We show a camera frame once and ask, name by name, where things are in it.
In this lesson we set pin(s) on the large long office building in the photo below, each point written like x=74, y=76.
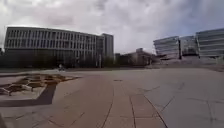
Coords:
x=53, y=43

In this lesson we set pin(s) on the raised planting bed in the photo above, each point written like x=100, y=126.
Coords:
x=30, y=83

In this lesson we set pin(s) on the low brown building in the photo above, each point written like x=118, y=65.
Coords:
x=136, y=58

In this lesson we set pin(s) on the person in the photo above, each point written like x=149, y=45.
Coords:
x=61, y=67

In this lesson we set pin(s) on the grey paved plaza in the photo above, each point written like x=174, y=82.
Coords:
x=140, y=96

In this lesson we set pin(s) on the manhole cover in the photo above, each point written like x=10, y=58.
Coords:
x=117, y=80

